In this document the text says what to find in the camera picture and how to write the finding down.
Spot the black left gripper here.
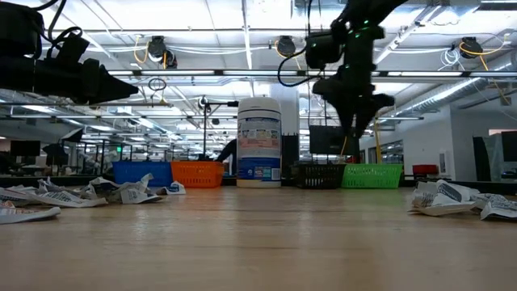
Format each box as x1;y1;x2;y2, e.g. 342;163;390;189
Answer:
34;57;140;105

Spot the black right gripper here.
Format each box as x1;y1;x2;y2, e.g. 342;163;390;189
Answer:
312;65;396;139

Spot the black plastic basket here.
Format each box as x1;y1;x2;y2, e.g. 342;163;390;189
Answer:
291;162;347;190

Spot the black ceiling cord reel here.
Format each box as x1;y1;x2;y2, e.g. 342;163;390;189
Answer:
459;36;485;61
275;35;298;58
146;35;179;70

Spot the white disinfecting wipes canister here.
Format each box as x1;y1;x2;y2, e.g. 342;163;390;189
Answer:
236;96;283;189

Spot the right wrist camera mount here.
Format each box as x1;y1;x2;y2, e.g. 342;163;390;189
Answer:
305;31;345;70

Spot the orange plastic basket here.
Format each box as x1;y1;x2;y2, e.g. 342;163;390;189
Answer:
170;161;225;189

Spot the black stand with boom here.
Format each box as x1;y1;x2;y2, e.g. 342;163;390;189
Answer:
196;95;240;162

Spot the black hanging cable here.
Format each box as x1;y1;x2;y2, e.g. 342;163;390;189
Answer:
304;0;311;127

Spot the black monitor on cart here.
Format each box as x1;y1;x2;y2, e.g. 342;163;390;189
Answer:
309;124;360;158

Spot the yellow hanging cable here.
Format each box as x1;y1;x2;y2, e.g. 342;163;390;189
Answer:
372;115;383;165

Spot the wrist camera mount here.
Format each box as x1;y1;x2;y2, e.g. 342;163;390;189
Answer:
305;31;345;70
46;31;91;65

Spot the green plastic basket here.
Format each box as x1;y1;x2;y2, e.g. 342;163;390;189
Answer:
341;163;404;190

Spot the black background screen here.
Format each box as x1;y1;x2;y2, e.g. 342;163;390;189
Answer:
500;131;517;163

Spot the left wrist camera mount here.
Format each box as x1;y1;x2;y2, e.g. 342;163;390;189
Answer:
46;31;91;65

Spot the blue plastic basket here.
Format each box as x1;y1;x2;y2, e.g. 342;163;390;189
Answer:
111;161;174;188

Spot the white packet with blue print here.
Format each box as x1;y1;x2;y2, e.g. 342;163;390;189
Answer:
155;181;187;196
87;176;122;203
119;186;165;205
120;173;155;191
37;176;90;196

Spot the black partition panel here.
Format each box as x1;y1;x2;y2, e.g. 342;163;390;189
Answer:
281;134;301;181

